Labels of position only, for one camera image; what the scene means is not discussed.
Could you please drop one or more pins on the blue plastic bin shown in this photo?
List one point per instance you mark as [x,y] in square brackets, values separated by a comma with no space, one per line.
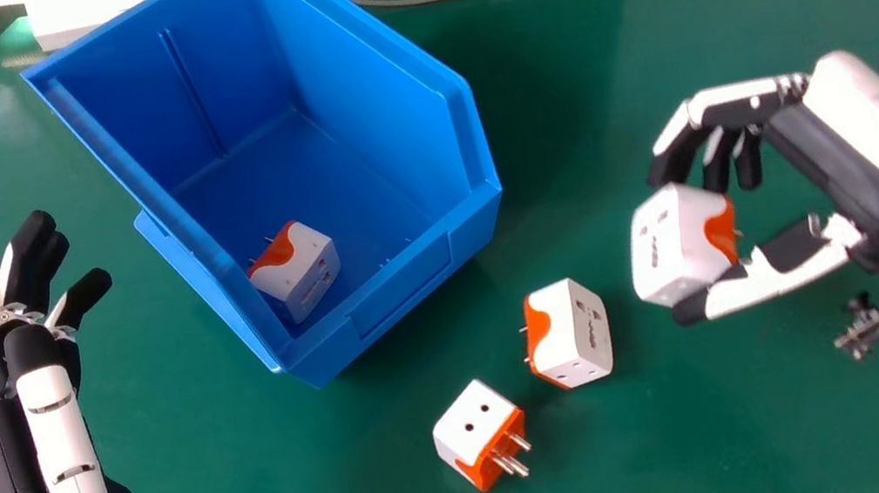
[278,175]

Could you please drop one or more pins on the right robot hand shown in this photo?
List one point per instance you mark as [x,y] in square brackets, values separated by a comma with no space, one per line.
[874,151]

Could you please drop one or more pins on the white-and-orange plug adapter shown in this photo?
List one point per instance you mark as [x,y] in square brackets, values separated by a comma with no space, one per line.
[478,434]
[677,244]
[570,333]
[295,271]

